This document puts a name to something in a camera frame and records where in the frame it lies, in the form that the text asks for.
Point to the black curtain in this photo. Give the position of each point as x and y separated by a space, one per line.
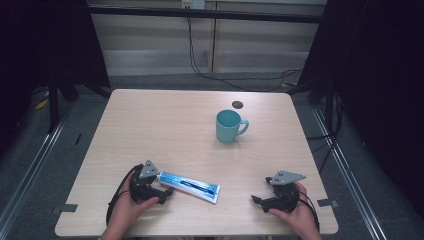
46 40
376 83

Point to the black round table grommet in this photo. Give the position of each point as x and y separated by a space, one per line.
237 104

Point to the grey tape strip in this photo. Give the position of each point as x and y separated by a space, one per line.
68 208
326 202

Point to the white wall socket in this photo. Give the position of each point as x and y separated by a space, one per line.
193 4

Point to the teal cup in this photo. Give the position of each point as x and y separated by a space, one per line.
228 128

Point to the person's right hand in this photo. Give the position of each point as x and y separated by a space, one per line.
300 216

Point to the yellow floor scrap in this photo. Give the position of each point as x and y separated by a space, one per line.
41 104

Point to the metal floor rail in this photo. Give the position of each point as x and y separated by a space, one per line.
30 173
346 173

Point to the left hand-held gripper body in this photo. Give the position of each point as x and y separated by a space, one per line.
144 186

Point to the white and blue toothpaste tube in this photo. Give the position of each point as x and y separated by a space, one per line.
188 186

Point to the person's left hand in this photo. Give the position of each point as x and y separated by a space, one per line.
128 210

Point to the black metal stand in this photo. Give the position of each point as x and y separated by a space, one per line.
53 106
330 133

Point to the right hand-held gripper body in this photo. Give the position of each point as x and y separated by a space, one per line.
285 193

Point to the black horizontal frame bar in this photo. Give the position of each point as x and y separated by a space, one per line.
206 14

